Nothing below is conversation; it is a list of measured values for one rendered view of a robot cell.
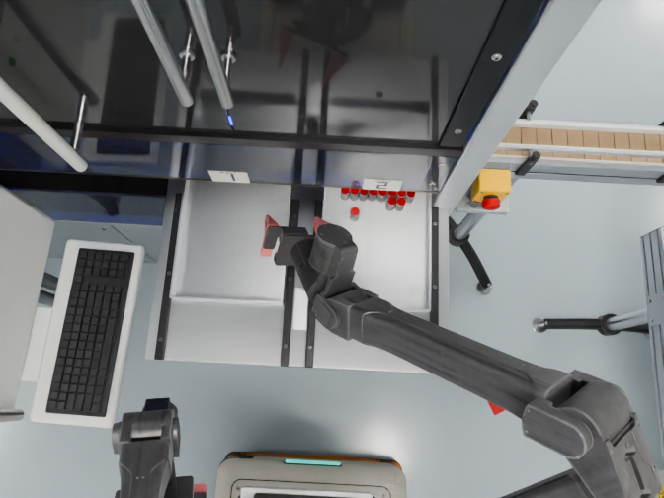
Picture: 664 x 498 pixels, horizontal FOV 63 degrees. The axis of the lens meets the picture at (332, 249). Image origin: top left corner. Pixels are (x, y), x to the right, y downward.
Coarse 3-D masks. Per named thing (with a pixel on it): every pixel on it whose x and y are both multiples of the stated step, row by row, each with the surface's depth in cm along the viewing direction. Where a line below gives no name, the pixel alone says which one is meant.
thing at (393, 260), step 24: (336, 192) 136; (336, 216) 134; (360, 216) 134; (384, 216) 134; (408, 216) 134; (360, 240) 133; (384, 240) 133; (408, 240) 133; (360, 264) 131; (384, 264) 131; (408, 264) 131; (384, 288) 130; (408, 288) 130
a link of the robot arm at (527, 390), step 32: (352, 320) 81; (384, 320) 77; (416, 320) 76; (416, 352) 73; (448, 352) 69; (480, 352) 67; (480, 384) 66; (512, 384) 63; (544, 384) 60; (576, 384) 63; (544, 416) 57; (576, 448) 55
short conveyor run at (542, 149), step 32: (512, 128) 136; (544, 128) 136; (576, 128) 133; (608, 128) 132; (640, 128) 132; (512, 160) 133; (544, 160) 134; (576, 160) 134; (608, 160) 134; (640, 160) 134
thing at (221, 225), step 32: (192, 192) 135; (224, 192) 135; (256, 192) 135; (288, 192) 136; (192, 224) 133; (224, 224) 133; (256, 224) 133; (288, 224) 130; (192, 256) 131; (224, 256) 131; (256, 256) 131; (192, 288) 129; (224, 288) 129; (256, 288) 129
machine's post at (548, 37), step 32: (544, 0) 66; (576, 0) 64; (544, 32) 69; (576, 32) 69; (512, 64) 77; (544, 64) 76; (512, 96) 84; (480, 128) 95; (480, 160) 107; (448, 192) 124
